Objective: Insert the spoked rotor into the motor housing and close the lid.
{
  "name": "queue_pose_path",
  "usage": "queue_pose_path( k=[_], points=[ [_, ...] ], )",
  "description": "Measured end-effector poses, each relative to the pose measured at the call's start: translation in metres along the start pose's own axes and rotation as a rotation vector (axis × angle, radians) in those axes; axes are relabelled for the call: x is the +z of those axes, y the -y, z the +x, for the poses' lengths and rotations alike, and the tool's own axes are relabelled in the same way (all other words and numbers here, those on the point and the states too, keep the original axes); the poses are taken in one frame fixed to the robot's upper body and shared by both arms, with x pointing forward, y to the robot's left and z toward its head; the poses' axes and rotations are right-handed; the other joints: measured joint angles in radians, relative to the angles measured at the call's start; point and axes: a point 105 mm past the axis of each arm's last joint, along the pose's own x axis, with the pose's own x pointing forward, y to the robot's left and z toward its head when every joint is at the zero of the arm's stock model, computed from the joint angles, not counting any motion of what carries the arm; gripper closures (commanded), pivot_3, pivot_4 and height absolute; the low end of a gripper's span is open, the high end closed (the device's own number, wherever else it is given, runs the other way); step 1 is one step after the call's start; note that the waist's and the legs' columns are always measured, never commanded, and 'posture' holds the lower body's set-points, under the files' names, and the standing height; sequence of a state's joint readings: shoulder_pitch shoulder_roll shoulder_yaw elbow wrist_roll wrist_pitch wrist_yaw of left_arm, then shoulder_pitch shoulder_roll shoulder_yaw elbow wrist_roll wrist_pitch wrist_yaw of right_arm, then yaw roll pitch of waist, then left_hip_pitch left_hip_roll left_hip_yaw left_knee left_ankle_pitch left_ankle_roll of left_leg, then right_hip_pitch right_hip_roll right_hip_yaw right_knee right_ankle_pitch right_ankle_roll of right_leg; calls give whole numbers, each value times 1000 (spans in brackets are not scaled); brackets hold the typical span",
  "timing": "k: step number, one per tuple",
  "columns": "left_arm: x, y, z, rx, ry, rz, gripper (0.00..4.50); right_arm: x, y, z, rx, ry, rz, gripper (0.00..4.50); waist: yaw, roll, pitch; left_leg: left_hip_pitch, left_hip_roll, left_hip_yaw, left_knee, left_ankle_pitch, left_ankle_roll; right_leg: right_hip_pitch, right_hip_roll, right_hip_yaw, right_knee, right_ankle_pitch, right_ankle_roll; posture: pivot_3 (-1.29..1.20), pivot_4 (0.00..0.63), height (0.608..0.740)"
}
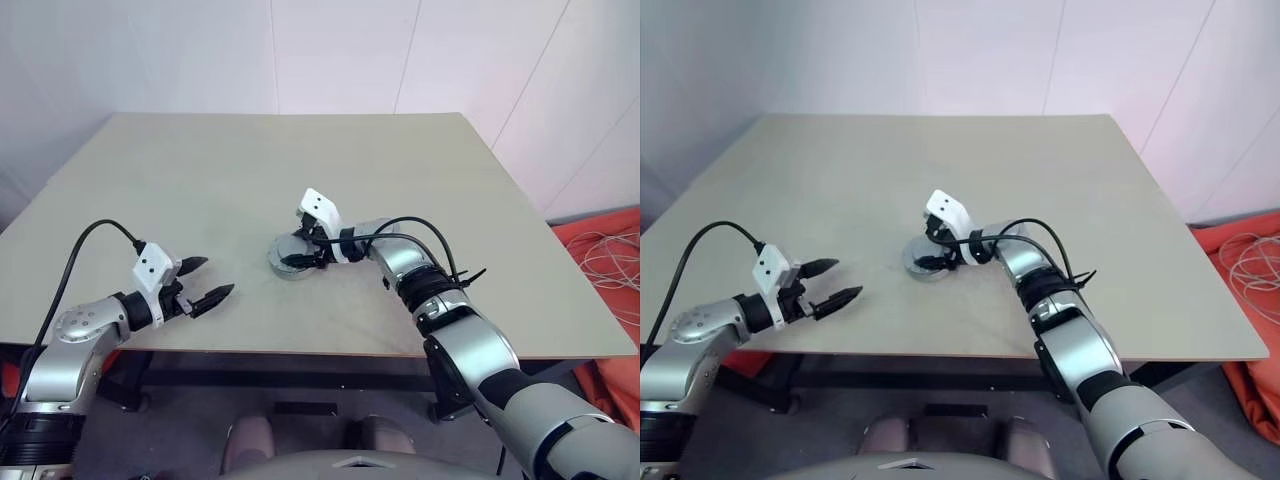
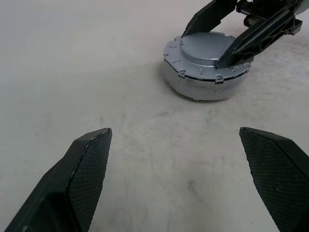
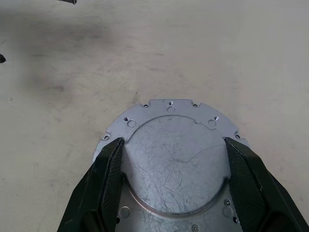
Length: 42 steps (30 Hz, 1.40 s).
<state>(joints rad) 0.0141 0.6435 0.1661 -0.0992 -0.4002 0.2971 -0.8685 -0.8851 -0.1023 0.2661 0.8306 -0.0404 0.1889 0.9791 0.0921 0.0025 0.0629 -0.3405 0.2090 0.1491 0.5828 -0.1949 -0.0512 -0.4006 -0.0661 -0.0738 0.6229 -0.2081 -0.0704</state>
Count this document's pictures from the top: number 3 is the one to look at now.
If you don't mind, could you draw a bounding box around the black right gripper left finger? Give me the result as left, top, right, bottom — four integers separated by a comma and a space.
56, 137, 126, 232

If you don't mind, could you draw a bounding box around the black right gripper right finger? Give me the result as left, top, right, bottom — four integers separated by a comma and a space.
223, 136, 309, 232

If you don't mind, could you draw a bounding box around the round silver motor lid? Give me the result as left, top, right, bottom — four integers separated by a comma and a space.
92, 98, 251, 232

